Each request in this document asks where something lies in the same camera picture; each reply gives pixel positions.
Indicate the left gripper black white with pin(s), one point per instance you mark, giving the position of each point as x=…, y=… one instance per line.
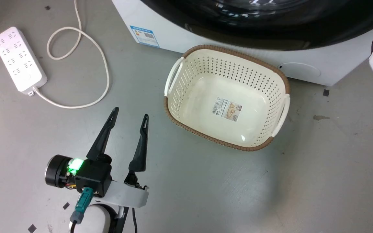
x=92, y=176

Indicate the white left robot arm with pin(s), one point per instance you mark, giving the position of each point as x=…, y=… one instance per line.
x=96, y=220

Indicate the black round washing machine door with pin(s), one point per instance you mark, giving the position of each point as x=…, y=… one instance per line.
x=270, y=29

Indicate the white washing machine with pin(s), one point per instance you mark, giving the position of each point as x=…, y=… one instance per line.
x=186, y=38

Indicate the black floor tape marker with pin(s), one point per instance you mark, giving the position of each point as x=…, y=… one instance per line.
x=32, y=228
x=326, y=92
x=66, y=205

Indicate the cream laundry basket brown rim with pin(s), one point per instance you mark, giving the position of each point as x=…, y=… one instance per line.
x=202, y=97

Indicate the blue energy label sticker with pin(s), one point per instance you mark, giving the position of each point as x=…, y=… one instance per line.
x=145, y=36

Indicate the paper label sticker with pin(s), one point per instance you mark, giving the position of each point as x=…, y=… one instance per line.
x=227, y=110

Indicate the white power strip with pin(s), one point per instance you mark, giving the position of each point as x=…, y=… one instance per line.
x=19, y=60

